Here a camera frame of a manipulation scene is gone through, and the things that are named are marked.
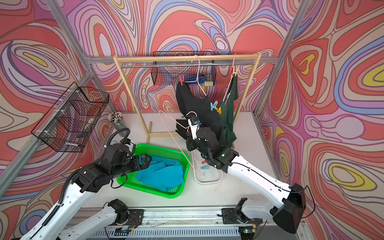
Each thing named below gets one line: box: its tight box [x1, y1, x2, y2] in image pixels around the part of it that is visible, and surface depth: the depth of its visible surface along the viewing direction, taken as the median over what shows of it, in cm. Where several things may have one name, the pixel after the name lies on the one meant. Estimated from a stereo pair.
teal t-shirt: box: [135, 156, 185, 192], surface depth 80 cm
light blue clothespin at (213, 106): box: [210, 100, 218, 111], surface depth 61 cm
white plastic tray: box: [191, 148, 224, 184], surface depth 90 cm
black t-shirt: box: [175, 82, 224, 146], surface depth 65 cm
